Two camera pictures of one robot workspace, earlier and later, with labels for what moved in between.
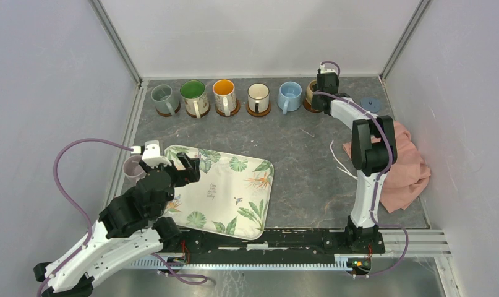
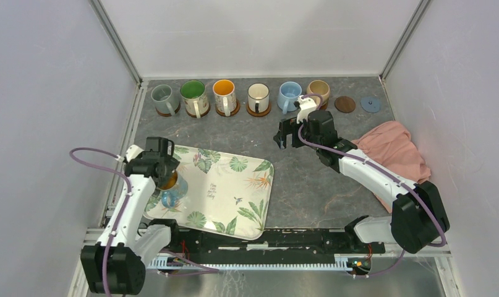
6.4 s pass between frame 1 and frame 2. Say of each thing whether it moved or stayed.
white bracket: moved
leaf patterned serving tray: stayed
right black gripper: moved
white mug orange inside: stayed
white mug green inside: stayed
